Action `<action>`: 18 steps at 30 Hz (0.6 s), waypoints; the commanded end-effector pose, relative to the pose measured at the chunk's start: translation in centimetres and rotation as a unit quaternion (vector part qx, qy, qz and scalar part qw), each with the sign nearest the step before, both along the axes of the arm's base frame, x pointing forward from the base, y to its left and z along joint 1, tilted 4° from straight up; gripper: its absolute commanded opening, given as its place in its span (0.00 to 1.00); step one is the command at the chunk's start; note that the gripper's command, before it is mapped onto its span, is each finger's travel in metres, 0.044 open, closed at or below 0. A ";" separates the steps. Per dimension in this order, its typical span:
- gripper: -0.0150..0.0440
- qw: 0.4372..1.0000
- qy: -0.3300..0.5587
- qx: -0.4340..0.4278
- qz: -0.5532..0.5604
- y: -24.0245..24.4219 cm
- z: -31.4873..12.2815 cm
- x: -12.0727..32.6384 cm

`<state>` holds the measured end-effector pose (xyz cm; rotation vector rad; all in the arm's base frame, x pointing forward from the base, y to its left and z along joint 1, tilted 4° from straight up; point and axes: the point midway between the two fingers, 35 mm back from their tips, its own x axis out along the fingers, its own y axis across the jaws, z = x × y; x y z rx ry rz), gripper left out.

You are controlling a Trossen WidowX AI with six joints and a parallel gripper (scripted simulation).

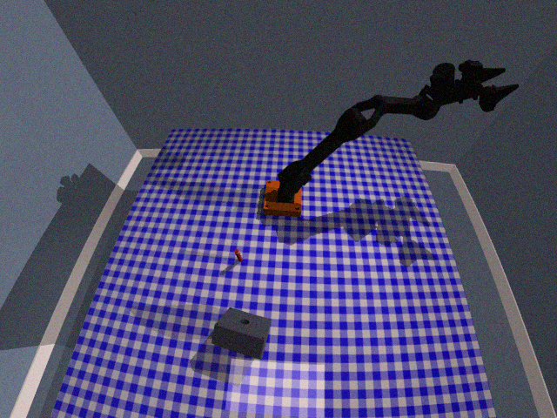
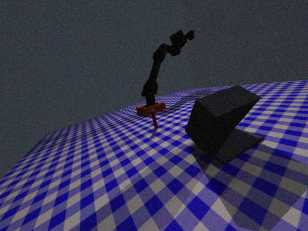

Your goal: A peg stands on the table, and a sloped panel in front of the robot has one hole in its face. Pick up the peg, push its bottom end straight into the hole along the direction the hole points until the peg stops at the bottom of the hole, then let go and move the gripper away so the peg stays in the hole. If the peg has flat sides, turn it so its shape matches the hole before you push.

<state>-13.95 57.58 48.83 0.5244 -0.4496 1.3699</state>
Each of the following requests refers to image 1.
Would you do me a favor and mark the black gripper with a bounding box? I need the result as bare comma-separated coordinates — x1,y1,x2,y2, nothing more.
454,68,519,112

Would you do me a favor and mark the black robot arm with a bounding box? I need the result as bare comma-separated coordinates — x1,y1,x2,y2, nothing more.
277,59,483,204

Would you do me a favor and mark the dark grey sloped panel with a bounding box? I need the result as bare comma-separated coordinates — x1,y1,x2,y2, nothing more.
211,307,272,360

